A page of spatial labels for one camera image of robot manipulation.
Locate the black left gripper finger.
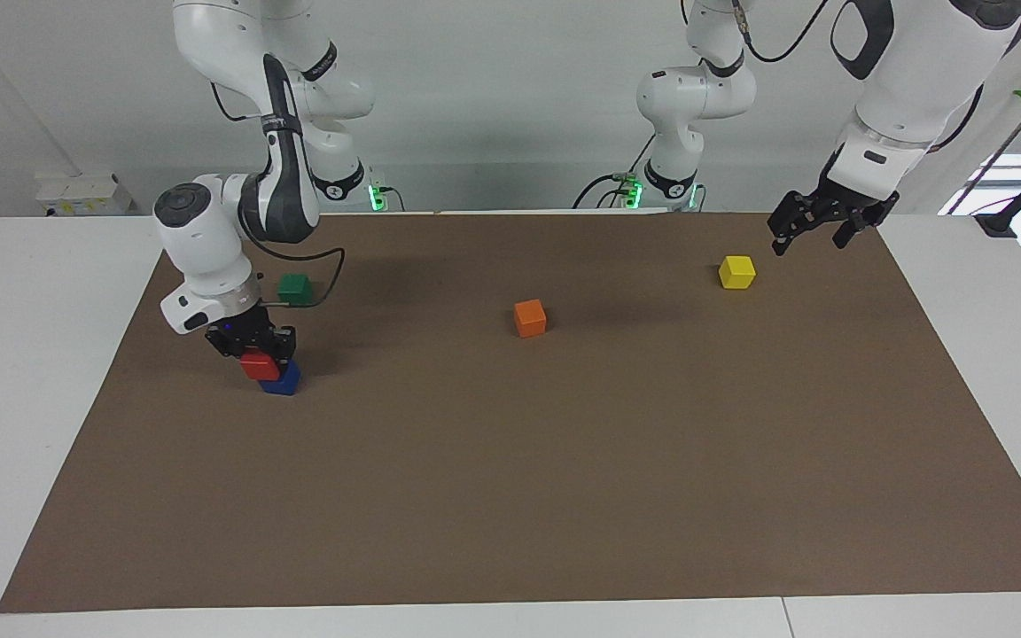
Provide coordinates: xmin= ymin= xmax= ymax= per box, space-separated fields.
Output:
xmin=767 ymin=189 xmax=822 ymax=257
xmin=831 ymin=202 xmax=898 ymax=251

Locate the red block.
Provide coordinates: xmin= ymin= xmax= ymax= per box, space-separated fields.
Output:
xmin=239 ymin=350 xmax=282 ymax=383

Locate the blue block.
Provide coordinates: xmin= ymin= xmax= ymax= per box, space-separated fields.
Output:
xmin=259 ymin=359 xmax=303 ymax=397

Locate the green block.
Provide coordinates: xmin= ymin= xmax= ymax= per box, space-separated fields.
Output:
xmin=277 ymin=273 xmax=315 ymax=308

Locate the yellow block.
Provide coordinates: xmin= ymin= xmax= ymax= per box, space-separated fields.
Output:
xmin=719 ymin=255 xmax=757 ymax=291

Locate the orange block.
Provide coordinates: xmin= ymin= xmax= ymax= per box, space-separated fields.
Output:
xmin=514 ymin=300 xmax=549 ymax=338

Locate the white box with yellow label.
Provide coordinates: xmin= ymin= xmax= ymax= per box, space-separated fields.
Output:
xmin=35 ymin=172 xmax=134 ymax=217

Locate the brown table mat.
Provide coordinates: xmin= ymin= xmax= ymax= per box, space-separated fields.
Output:
xmin=0 ymin=213 xmax=1021 ymax=614

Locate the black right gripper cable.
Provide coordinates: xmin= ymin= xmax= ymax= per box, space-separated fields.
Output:
xmin=209 ymin=80 xmax=347 ymax=312

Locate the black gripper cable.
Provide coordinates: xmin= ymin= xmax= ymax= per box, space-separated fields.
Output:
xmin=209 ymin=80 xmax=347 ymax=312
xmin=730 ymin=0 xmax=832 ymax=65

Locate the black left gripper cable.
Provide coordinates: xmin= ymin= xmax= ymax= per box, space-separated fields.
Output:
xmin=730 ymin=0 xmax=832 ymax=65

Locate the black left arm base cable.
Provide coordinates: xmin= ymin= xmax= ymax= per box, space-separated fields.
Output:
xmin=573 ymin=133 xmax=656 ymax=212

